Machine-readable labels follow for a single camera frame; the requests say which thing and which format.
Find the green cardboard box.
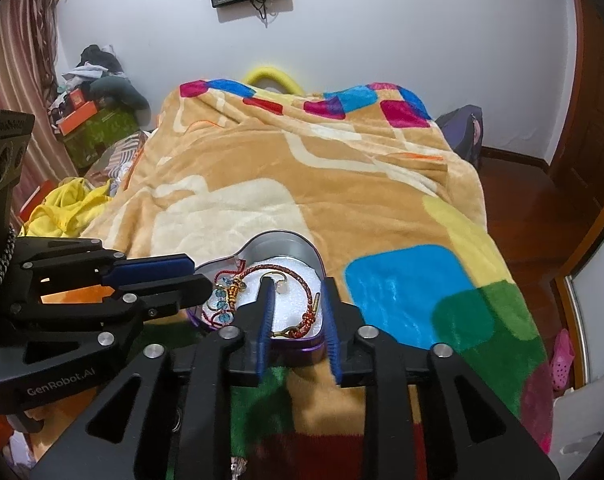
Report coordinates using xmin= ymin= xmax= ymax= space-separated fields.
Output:
xmin=63 ymin=107 xmax=140 ymax=169

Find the striped cloth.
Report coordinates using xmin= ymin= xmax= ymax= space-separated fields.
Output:
xmin=86 ymin=131 xmax=148 ymax=187

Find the pink clog shoe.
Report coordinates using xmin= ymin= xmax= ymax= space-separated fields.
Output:
xmin=551 ymin=328 xmax=576 ymax=392

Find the yellow cloth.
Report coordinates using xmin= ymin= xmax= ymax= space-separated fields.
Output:
xmin=19 ymin=177 xmax=115 ymax=239

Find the orange cardboard box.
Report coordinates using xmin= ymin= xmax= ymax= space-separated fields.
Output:
xmin=58 ymin=90 xmax=101 ymax=137

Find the purple backpack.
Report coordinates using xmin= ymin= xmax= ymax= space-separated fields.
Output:
xmin=434 ymin=104 xmax=485 ymax=169

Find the striped pink curtain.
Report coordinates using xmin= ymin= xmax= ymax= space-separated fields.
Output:
xmin=0 ymin=0 xmax=71 ymax=227

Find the colourful patterned fleece blanket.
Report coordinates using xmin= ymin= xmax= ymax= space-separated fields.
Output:
xmin=32 ymin=79 xmax=554 ymax=480

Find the red braided bracelet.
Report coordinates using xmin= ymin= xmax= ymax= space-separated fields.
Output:
xmin=214 ymin=262 xmax=323 ymax=339

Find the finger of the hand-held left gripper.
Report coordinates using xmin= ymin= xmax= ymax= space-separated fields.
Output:
xmin=10 ymin=274 xmax=213 ymax=358
xmin=12 ymin=236 xmax=197 ymax=306

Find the white cardboard box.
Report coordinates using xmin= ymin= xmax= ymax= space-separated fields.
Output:
xmin=548 ymin=369 xmax=604 ymax=462

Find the blue bead bracelet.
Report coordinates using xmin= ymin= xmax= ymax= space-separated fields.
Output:
xmin=201 ymin=280 xmax=243 ymax=330

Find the gold ring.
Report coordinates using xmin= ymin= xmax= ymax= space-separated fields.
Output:
xmin=261 ymin=270 xmax=291 ymax=295

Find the purple heart-shaped tin box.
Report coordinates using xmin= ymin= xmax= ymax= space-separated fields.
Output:
xmin=186 ymin=230 xmax=329 ymax=354

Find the brown wooden door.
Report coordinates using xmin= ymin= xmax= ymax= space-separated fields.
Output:
xmin=548 ymin=0 xmax=604 ymax=213

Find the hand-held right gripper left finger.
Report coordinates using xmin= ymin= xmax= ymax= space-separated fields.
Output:
xmin=30 ymin=277 xmax=279 ymax=480

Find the black monitor cable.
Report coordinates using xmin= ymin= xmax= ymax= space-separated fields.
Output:
xmin=251 ymin=0 xmax=279 ymax=27

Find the yellow foam tube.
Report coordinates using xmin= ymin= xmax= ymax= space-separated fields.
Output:
xmin=244 ymin=63 xmax=303 ymax=96

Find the pile of dark clothes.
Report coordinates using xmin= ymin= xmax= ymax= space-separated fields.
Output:
xmin=56 ymin=44 xmax=151 ymax=112

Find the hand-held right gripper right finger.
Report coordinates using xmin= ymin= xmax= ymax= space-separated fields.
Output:
xmin=321 ymin=277 xmax=559 ymax=480

